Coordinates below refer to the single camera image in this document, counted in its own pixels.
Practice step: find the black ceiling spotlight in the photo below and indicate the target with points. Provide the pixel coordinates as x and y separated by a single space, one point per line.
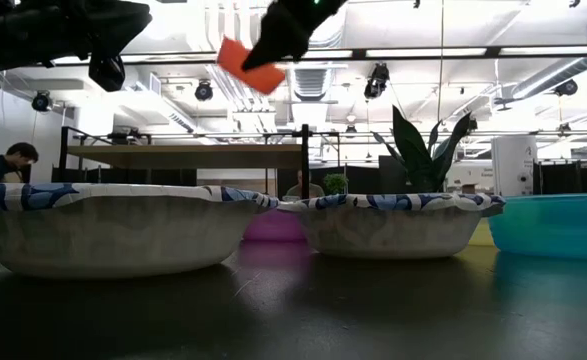
566 87
41 101
203 91
377 80

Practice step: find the black rig frame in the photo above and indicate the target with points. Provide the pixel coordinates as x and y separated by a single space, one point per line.
358 53

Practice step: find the blue patterned paper bowl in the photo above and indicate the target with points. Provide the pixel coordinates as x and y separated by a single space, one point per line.
123 235
388 232

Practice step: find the wooden shelf with black legs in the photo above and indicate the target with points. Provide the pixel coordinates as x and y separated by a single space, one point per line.
183 156

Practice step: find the red plastic bowl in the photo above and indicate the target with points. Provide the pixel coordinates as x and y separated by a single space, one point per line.
258 75

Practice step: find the yellow plastic bowl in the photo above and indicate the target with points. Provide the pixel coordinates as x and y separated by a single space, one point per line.
480 235

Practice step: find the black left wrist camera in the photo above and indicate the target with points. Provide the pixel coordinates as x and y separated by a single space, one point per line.
107 72

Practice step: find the snake plant in white pot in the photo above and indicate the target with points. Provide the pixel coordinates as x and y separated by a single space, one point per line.
418 160

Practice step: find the teal plastic bowl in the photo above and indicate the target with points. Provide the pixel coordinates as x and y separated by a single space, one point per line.
553 225

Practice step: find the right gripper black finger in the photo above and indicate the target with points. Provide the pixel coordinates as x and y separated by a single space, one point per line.
265 57

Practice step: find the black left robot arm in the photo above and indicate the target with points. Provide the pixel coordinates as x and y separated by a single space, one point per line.
18 35

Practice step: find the purple plastic bowl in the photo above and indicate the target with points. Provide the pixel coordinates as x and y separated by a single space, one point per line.
273 227

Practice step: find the small potted plant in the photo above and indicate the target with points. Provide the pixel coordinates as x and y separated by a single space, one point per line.
335 183

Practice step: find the white cylindrical column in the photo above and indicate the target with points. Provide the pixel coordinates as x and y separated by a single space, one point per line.
513 160

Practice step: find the black partition panel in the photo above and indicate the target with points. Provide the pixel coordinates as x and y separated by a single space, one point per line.
563 177

